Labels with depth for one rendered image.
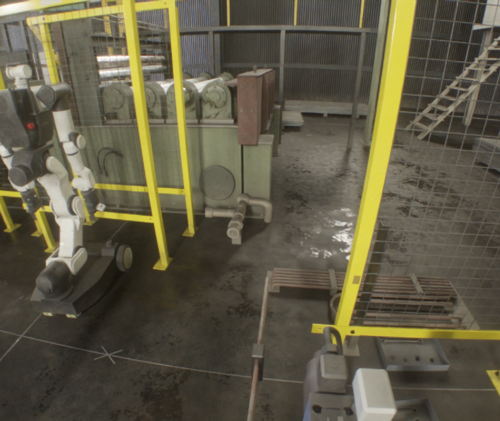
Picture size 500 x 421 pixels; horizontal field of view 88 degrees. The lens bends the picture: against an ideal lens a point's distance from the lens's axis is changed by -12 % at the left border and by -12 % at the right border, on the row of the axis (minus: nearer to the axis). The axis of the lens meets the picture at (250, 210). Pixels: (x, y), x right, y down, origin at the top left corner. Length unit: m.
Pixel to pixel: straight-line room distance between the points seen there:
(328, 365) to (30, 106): 1.75
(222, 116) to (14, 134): 1.66
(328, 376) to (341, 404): 0.03
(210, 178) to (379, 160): 2.10
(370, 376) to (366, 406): 0.03
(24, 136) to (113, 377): 1.33
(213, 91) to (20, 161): 1.61
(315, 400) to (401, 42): 0.83
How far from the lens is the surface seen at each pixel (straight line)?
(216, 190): 2.87
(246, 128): 2.56
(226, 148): 2.75
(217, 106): 2.72
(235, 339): 1.81
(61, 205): 2.13
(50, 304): 2.15
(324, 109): 8.68
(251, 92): 2.50
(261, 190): 2.84
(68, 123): 1.79
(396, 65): 0.91
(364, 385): 0.31
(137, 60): 1.88
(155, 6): 2.39
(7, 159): 2.11
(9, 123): 1.81
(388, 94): 0.91
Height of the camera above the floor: 1.44
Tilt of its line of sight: 28 degrees down
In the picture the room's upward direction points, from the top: straight up
